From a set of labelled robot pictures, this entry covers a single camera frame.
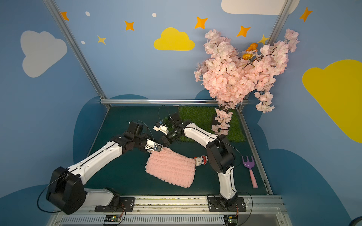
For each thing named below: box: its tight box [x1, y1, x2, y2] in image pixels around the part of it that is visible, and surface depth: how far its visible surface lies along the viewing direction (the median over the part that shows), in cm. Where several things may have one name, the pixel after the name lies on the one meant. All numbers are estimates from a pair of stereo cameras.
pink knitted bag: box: [145, 147, 197, 188], surface depth 84 cm
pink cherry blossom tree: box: [194, 28, 300, 136], surface depth 70 cm
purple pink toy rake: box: [241, 155, 259, 189], surface depth 85 cm
